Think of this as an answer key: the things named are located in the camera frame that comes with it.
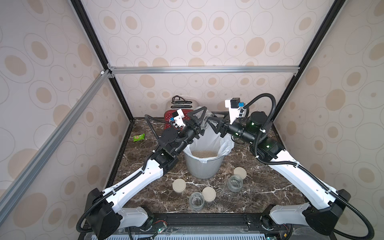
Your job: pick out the beige jar lid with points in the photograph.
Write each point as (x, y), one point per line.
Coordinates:
(241, 172)
(209, 194)
(179, 186)

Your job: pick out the glass jar with rice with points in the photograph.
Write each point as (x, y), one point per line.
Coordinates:
(235, 183)

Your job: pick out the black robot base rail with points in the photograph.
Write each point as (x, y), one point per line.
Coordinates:
(204, 220)

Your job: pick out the black vertical frame post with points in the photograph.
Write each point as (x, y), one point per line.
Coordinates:
(324, 28)
(98, 49)

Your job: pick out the white plastic bin liner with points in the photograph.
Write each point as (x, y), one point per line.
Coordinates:
(209, 147)

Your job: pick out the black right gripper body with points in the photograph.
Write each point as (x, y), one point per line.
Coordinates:
(222, 126)

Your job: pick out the grey mesh waste bin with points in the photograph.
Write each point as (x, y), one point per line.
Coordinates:
(203, 164)

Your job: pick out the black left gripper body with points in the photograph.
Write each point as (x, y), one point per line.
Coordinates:
(190, 130)

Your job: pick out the aluminium horizontal back rail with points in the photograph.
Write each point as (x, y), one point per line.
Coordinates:
(205, 69)

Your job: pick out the beige lidded jar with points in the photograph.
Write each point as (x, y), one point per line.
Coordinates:
(205, 123)
(196, 201)

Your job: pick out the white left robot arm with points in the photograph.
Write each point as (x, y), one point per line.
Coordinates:
(161, 160)

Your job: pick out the red polka dot toaster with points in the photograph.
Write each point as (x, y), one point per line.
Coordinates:
(186, 106)

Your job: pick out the black vertical frame post right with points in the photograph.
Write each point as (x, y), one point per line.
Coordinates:
(324, 28)

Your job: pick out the aluminium left side rail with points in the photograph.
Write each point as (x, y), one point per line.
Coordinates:
(21, 184)

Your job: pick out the green snack packet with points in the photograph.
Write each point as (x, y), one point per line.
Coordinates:
(138, 137)

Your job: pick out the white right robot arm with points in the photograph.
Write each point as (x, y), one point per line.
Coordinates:
(324, 205)

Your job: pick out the black vertical frame post left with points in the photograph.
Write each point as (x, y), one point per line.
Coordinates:
(98, 49)

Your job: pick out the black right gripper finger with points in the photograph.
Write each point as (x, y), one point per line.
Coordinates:
(217, 124)
(220, 114)

